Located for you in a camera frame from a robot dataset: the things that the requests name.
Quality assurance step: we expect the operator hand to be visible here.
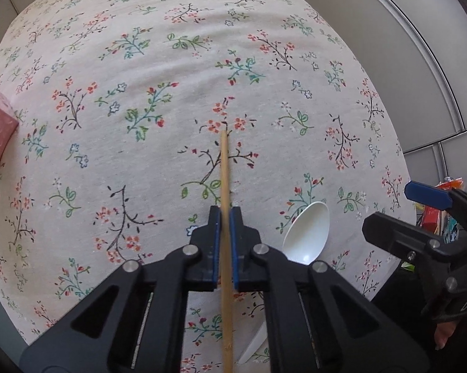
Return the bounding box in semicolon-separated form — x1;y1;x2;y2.
434;321;457;350

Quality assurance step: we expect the floral tablecloth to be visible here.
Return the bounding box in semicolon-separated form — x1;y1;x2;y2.
0;0;417;373

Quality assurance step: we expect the white plastic spoon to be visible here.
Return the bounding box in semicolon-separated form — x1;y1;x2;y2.
236;200;330;366

